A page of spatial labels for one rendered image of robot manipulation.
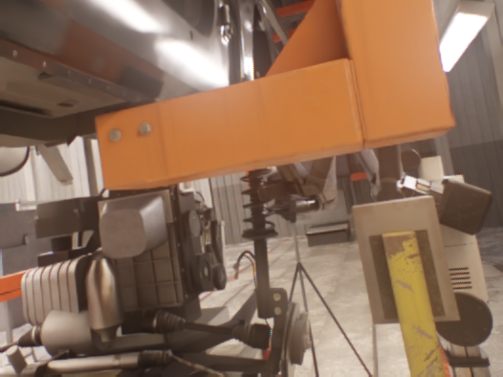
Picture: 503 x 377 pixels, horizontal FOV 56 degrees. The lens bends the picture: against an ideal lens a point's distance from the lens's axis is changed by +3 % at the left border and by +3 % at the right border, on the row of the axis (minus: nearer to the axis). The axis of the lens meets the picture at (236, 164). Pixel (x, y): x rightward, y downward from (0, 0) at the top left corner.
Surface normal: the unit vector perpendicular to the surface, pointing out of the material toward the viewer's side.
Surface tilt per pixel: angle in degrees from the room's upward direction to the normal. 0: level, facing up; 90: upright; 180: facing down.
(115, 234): 90
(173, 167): 90
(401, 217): 90
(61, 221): 90
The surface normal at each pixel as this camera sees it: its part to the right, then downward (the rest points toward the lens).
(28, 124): 0.96, -0.05
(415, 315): -0.28, -0.04
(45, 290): -0.50, 0.00
